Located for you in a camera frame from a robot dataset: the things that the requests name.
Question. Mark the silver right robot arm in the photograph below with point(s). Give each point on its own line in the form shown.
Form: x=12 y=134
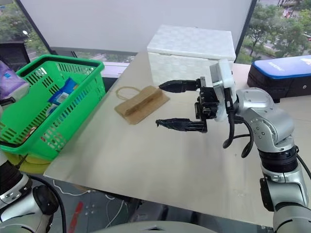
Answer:
x=274 y=150

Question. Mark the purple packet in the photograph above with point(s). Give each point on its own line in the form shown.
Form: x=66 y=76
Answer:
x=9 y=77

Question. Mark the brown paper bag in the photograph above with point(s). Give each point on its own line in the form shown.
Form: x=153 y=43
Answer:
x=143 y=103

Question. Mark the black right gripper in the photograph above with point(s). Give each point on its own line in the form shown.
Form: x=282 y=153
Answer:
x=206 y=102

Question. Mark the green plastic basket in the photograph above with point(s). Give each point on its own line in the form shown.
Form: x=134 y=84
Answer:
x=46 y=104

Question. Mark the red packet in basket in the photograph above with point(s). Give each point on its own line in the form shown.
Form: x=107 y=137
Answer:
x=30 y=133

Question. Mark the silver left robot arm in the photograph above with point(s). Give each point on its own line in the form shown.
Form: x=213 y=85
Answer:
x=18 y=194

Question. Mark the white foam box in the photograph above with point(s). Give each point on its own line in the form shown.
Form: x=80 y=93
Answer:
x=192 y=55

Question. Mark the blue and black case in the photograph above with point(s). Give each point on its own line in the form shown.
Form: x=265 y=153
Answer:
x=281 y=75

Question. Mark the blue snack packet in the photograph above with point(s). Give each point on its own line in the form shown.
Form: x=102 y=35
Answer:
x=63 y=92

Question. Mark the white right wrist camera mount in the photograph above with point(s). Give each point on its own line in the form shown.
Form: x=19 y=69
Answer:
x=222 y=83

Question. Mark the silver robot torso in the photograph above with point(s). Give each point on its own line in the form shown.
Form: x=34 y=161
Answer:
x=175 y=227

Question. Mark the yellow stool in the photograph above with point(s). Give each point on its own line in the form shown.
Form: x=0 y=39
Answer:
x=29 y=165

